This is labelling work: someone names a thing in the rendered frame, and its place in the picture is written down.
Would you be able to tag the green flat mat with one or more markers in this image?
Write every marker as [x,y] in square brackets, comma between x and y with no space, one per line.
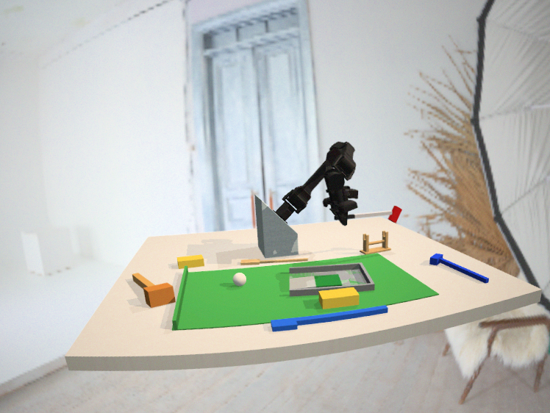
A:
[212,300]

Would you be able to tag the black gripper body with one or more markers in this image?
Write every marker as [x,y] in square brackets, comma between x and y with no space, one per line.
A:
[336,200]

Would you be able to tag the white golf ball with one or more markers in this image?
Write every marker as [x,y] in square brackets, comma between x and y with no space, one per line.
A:
[239,279]

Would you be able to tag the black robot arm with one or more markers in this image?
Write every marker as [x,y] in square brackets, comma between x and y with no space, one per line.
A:
[339,165]

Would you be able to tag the yellow rectangular block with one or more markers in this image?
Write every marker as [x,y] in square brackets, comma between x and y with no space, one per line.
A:
[338,298]
[190,261]

